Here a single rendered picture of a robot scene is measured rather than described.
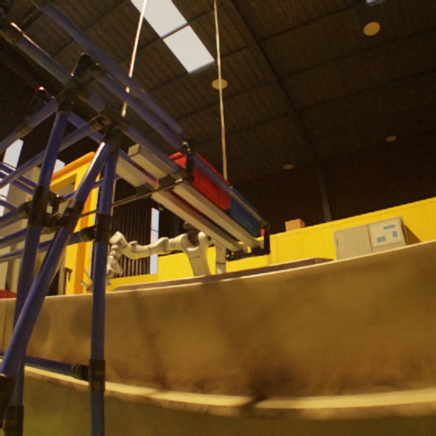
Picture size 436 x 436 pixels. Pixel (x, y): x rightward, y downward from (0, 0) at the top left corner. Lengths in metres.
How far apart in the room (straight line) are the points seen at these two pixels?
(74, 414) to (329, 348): 0.71
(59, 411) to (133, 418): 0.31
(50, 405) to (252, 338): 0.69
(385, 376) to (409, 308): 0.11
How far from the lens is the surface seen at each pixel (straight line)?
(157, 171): 1.05
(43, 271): 0.56
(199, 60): 11.17
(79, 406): 0.98
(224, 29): 10.57
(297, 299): 0.60
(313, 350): 0.59
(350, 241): 3.28
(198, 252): 2.33
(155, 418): 0.78
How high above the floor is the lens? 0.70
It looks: 23 degrees up
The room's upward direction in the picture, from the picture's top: 2 degrees counter-clockwise
